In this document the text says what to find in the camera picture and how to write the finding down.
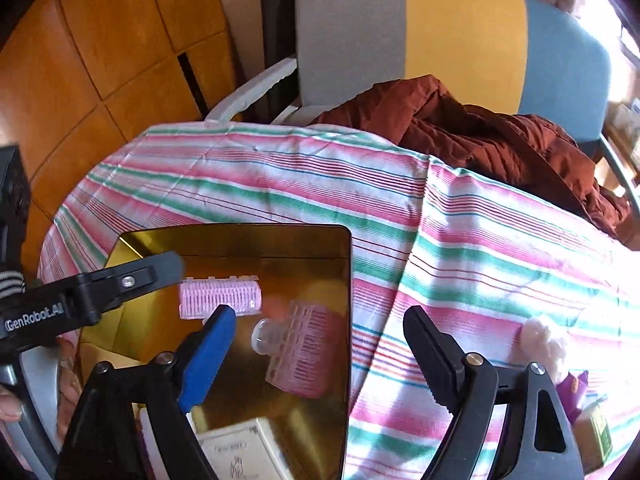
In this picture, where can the rust red jacket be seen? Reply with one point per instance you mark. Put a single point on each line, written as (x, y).
(525, 151)

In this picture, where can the black rolled mat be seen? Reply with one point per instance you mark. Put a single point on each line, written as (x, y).
(278, 43)

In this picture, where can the wooden wardrobe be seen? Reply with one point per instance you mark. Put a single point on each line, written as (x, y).
(81, 78)

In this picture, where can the white plastic ball bundle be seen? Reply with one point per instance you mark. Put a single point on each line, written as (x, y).
(545, 342)

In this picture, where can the person's left hand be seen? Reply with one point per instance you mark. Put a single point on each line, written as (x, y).
(69, 390)

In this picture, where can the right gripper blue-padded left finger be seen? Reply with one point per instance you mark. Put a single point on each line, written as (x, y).
(102, 441)

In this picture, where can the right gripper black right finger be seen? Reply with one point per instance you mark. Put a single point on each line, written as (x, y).
(536, 440)

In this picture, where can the white product boxes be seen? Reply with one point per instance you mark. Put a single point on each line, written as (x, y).
(622, 128)

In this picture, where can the striped tablecloth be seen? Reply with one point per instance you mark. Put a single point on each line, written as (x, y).
(481, 257)

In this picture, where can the gold metal tin box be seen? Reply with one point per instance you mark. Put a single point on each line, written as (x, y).
(309, 263)

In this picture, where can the grey yellow blue chair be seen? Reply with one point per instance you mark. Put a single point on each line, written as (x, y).
(510, 56)

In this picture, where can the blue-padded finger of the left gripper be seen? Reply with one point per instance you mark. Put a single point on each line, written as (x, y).
(125, 279)

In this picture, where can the green tea box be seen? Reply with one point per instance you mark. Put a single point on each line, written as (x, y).
(593, 437)

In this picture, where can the pink hair roller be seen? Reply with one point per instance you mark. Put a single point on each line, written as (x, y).
(301, 348)
(200, 297)

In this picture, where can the cream cardboard box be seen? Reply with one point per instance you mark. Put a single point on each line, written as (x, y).
(244, 451)

